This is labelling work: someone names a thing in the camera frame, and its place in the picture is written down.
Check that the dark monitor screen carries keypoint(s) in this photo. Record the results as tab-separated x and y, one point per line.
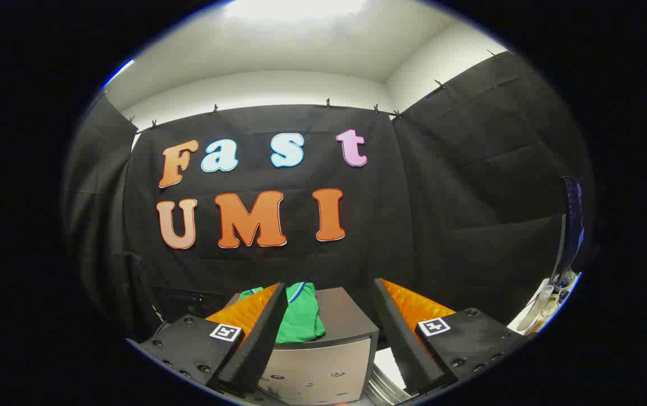
572	225

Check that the green polo shirt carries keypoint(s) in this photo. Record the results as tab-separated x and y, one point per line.
300	321

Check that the translucent bottle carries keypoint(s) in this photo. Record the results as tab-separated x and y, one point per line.
537	307

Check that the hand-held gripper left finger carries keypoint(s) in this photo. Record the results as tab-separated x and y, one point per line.
255	344

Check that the ribbed silver disc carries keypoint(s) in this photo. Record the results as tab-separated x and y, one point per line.
385	389

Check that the row of cloth clips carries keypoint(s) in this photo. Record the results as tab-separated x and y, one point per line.
328	104

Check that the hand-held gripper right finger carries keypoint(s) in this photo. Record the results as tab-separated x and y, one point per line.
405	344

